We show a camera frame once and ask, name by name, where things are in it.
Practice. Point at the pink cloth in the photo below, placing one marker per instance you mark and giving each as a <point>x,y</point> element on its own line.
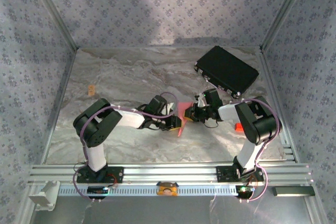
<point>183,127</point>

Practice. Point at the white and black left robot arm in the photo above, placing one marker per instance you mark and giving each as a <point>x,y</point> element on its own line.
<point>95,127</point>

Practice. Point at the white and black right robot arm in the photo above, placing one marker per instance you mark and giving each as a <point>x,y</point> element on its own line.
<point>258,124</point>

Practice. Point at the small red block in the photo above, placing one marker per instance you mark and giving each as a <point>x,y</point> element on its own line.
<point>238,127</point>

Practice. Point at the black ribbed carrying case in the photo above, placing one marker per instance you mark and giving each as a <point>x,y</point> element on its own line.
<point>225,68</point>

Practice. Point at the orange cartoon figure sticker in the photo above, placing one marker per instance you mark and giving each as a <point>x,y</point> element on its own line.
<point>167,189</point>

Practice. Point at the small orange tag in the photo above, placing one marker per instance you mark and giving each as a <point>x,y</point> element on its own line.
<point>91,90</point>

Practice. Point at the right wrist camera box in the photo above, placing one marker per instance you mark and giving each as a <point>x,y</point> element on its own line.
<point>214,96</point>

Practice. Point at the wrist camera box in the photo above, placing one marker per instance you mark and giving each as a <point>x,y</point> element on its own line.
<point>157,103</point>
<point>214,96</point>

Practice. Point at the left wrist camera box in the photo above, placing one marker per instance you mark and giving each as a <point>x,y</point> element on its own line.
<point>157,103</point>

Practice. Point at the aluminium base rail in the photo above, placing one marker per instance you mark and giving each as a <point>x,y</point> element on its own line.
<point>170,172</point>

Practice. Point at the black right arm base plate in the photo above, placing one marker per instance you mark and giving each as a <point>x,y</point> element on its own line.
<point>224,174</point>

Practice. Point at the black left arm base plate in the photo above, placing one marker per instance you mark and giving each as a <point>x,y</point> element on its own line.
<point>115,175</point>

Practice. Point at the aluminium side rail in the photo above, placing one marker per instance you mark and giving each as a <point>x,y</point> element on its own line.
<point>62,95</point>
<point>270,77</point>

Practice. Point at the aluminium frame post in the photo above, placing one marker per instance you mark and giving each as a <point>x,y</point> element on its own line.
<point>284,11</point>

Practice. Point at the white plastic bracket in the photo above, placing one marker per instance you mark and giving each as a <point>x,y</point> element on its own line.
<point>43,195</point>

